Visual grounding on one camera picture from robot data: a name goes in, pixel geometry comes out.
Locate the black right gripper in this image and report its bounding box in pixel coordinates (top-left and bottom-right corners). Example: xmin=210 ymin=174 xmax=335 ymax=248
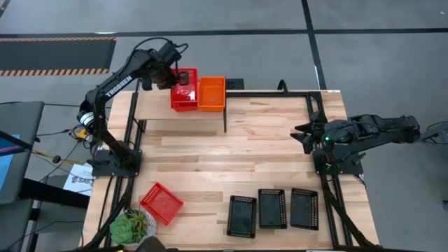
xmin=289 ymin=111 xmax=337 ymax=151

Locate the wooden shelf with black legs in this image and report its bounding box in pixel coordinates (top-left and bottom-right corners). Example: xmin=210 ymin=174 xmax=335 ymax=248
xmin=125 ymin=77 xmax=227 ymax=134

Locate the green succulent in white pot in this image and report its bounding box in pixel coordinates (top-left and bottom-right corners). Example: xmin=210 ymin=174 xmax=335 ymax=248
xmin=109 ymin=208 xmax=158 ymax=246

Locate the black plastic mesh basket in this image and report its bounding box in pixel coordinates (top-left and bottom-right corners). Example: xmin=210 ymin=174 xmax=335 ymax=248
xmin=290 ymin=188 xmax=320 ymax=231
xmin=258 ymin=188 xmax=288 ymax=230
xmin=226 ymin=195 xmax=258 ymax=239

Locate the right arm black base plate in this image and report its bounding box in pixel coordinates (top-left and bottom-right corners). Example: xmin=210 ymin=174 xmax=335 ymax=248
xmin=312 ymin=146 xmax=364 ymax=176

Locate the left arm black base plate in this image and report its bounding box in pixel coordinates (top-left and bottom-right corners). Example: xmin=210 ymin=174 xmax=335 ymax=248
xmin=91 ymin=150 xmax=143 ymax=177

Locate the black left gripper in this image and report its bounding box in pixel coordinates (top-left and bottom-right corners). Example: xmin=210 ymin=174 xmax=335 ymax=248
xmin=148 ymin=57 xmax=192 ymax=90

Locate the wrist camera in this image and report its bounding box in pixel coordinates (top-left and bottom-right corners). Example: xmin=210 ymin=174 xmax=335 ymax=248
xmin=157 ymin=40 xmax=183 ymax=64
xmin=302 ymin=134 xmax=315 ymax=155

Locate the black power box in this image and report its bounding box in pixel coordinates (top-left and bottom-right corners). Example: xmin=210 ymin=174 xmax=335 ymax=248
xmin=225 ymin=78 xmax=245 ymax=90

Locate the black floor stand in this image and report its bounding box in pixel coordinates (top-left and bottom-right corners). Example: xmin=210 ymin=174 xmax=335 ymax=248
xmin=419 ymin=121 xmax=448 ymax=144

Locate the white printed paper sheet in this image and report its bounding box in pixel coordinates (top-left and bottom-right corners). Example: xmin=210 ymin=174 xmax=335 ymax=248
xmin=62 ymin=163 xmax=95 ymax=197

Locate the grey desk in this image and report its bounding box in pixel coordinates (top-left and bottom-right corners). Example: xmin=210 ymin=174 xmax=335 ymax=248
xmin=0 ymin=101 xmax=46 ymax=206

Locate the black hazard-striped floor mat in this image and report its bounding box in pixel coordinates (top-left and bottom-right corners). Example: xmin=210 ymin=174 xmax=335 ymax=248
xmin=0 ymin=37 xmax=117 ymax=77

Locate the blue panel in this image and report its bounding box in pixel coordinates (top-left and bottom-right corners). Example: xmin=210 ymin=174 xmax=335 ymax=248
xmin=0 ymin=134 xmax=21 ymax=192

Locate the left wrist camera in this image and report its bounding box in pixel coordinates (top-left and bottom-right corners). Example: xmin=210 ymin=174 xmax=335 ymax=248
xmin=157 ymin=40 xmax=183 ymax=64

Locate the black desk beam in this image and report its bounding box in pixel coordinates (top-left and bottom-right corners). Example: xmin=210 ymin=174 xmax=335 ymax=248
xmin=19 ymin=178 xmax=90 ymax=209

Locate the black metal table frame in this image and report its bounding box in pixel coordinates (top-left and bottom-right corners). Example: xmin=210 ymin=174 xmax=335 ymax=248
xmin=82 ymin=77 xmax=381 ymax=252

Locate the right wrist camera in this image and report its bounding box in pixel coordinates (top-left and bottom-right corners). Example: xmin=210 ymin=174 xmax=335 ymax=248
xmin=302 ymin=134 xmax=315 ymax=155

